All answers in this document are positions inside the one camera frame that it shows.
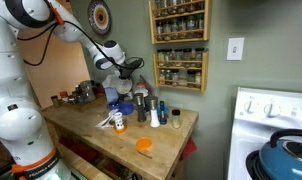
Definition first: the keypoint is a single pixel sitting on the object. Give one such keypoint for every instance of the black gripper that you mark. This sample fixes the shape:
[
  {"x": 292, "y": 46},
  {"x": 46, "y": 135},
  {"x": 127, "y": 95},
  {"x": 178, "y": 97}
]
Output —
[{"x": 128, "y": 69}]

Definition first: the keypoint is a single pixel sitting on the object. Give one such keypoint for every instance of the white ceramic bowl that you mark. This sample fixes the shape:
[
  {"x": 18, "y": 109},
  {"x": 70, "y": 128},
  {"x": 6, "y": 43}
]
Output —
[{"x": 123, "y": 86}]

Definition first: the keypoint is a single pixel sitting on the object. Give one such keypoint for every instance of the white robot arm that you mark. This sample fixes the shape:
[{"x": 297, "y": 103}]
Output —
[{"x": 22, "y": 128}]

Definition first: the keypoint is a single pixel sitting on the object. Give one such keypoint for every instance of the plastic zip bag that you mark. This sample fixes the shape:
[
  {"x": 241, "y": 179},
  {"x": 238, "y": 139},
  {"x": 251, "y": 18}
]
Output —
[{"x": 147, "y": 85}]

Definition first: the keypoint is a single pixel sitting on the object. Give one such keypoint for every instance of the blue measuring cup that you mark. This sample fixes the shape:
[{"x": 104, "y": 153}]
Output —
[{"x": 125, "y": 108}]

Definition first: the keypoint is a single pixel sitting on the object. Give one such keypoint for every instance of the white measuring spoons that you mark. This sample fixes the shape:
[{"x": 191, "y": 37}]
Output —
[{"x": 103, "y": 124}]

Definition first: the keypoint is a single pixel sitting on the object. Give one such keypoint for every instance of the dark pepper grinder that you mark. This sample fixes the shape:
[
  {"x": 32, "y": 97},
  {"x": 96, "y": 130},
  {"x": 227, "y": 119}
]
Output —
[{"x": 140, "y": 107}]

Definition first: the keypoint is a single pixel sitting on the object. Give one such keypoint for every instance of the lower wooden spice rack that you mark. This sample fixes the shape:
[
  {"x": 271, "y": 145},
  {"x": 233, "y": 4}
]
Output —
[{"x": 182, "y": 69}]

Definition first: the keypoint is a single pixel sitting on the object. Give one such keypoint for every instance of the wooden spice rack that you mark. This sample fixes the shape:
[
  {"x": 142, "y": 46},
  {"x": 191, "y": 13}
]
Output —
[
  {"x": 175, "y": 21},
  {"x": 182, "y": 69}
]

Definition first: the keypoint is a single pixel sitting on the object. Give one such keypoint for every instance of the upper wooden spice rack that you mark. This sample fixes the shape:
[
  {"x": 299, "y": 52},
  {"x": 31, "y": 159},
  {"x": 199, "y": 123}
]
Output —
[{"x": 175, "y": 21}]

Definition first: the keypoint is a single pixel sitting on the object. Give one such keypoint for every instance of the small black lid jar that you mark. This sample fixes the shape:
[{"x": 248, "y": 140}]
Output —
[{"x": 176, "y": 121}]

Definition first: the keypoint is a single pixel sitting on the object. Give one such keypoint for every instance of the orange plastic lid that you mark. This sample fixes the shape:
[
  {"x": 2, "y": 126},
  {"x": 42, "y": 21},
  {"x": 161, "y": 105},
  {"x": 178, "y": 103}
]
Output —
[{"x": 143, "y": 143}]

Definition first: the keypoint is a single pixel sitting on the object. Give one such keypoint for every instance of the wooden butcher block cart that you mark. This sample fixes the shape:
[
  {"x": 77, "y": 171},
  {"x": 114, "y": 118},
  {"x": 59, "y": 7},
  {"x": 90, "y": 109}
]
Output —
[{"x": 156, "y": 163}]

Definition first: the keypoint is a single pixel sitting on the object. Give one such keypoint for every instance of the white electric stove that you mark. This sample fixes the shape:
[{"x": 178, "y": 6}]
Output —
[{"x": 258, "y": 114}]

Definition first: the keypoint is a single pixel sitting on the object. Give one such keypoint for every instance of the blue tea kettle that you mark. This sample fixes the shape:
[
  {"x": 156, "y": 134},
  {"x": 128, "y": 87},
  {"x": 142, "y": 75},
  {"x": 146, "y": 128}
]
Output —
[{"x": 278, "y": 159}]

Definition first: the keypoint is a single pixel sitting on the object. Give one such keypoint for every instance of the decorative wall plate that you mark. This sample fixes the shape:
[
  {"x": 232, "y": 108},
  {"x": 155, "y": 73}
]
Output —
[{"x": 99, "y": 17}]

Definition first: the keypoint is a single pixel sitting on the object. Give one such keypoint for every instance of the white wall switch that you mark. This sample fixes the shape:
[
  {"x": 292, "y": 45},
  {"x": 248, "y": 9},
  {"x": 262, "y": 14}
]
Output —
[{"x": 235, "y": 49}]

